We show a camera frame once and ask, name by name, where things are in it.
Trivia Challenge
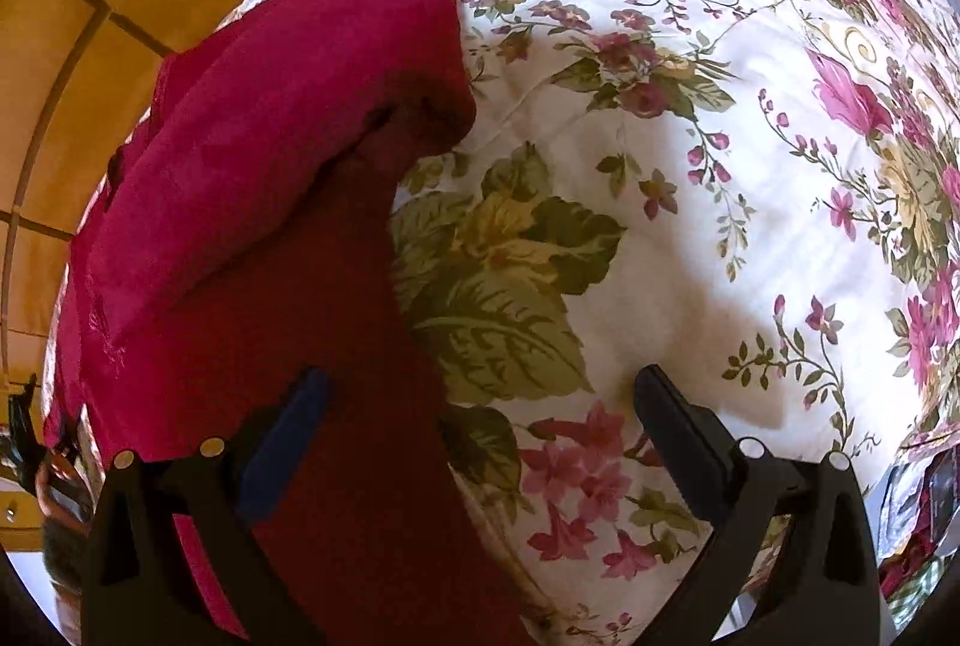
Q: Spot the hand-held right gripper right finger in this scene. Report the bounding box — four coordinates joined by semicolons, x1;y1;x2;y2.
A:
634;364;880;646

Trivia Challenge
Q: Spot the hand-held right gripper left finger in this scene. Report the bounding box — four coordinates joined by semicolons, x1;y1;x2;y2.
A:
81;367;332;646

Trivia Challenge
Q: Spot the dark red garment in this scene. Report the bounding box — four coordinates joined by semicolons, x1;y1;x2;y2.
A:
43;0;535;646

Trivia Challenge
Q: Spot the dark red cloth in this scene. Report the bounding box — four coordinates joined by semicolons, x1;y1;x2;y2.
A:
877;443;960;606

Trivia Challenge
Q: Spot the floral bed quilt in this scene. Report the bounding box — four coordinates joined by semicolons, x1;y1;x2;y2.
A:
41;0;960;646

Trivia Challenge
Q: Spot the black wire stand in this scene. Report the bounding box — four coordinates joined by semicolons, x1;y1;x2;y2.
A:
0;374;76;527

